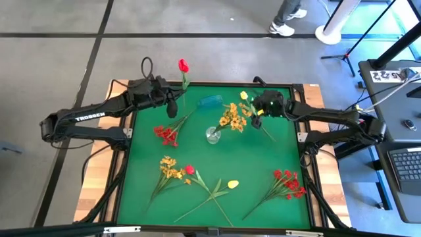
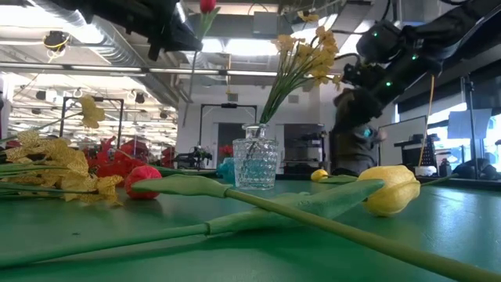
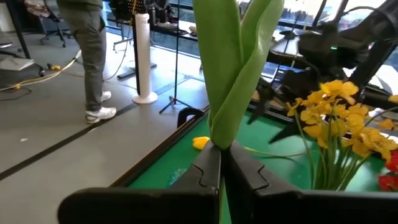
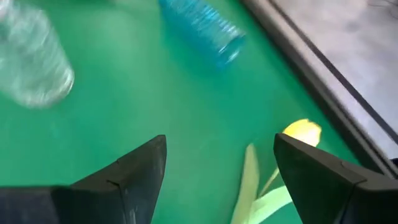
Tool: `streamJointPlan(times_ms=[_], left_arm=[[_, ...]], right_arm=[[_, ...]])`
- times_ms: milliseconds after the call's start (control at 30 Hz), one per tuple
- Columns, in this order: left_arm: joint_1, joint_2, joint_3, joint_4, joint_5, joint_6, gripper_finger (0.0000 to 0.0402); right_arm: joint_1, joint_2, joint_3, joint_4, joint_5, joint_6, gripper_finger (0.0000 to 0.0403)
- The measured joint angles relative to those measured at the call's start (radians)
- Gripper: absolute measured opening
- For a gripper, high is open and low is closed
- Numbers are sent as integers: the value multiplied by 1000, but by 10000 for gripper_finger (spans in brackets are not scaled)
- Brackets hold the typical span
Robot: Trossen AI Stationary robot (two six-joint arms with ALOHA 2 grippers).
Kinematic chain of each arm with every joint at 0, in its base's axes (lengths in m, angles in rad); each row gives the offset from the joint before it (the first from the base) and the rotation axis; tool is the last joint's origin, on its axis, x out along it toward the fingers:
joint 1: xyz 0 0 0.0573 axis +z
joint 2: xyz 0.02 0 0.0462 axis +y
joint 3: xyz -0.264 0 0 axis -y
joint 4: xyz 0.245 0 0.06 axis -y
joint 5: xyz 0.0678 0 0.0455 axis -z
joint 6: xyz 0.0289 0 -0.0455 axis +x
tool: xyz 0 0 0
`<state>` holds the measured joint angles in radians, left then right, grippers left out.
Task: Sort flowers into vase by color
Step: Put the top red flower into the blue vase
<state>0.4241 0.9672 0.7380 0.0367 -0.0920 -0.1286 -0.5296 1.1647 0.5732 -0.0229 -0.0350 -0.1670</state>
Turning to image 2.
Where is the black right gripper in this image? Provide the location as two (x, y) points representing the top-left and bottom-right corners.
(333, 59), (397, 127)

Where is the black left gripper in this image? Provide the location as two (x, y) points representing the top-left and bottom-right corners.
(93, 0), (204, 62)

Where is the red tulip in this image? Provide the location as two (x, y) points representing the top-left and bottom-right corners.
(182, 0), (222, 128)
(124, 164), (501, 282)

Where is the yellow flower bunch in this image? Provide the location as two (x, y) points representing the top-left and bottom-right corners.
(258, 10), (344, 125)
(0, 96), (124, 207)

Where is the yellow tulip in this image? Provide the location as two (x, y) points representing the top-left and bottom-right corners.
(0, 164), (422, 269)
(311, 168), (459, 187)

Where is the clear glass vase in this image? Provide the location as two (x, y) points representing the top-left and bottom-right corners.
(232, 122), (279, 191)

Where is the blue glass vase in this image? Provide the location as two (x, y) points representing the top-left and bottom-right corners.
(216, 156), (236, 186)

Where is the red flower bunch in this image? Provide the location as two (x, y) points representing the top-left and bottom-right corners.
(82, 136), (152, 179)

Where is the person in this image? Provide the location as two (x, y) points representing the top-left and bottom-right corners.
(330, 123), (387, 177)

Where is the white board panel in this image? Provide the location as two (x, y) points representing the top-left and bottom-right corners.
(377, 115), (428, 168)

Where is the black equipment rack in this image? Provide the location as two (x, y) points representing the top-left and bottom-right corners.
(283, 123), (326, 174)

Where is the long ceiling light strip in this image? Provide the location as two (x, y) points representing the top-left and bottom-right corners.
(0, 61), (341, 78)

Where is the dark bottle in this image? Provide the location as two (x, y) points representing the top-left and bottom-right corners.
(438, 157), (452, 178)

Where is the white paper sheet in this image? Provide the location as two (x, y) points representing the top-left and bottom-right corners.
(447, 108), (493, 140)

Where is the black tripod stand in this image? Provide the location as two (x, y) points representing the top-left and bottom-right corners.
(460, 73), (481, 180)

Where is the small black robot station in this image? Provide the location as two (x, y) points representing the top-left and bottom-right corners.
(173, 145), (215, 171)

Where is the black ceiling dome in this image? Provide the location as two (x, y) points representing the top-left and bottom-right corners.
(41, 30), (70, 52)

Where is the green table mat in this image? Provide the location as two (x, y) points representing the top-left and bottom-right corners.
(0, 174), (501, 282)

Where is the yellow hanging cable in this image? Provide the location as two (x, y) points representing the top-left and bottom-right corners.
(417, 74), (436, 168)

